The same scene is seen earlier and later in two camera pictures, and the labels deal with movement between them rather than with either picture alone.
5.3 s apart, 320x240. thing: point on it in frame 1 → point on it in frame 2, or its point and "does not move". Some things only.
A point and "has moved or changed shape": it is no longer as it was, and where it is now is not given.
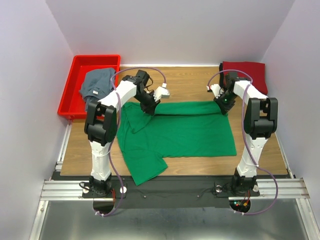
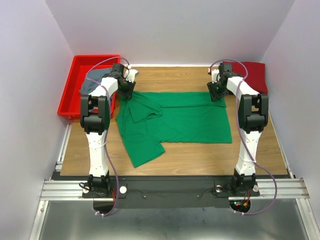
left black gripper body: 147,101 → 126,90
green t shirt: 176,129 has moved or changed shape
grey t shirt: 97,83 does not move
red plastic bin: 72,103 does not move
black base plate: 167,190 does not move
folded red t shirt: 255,72 does not move
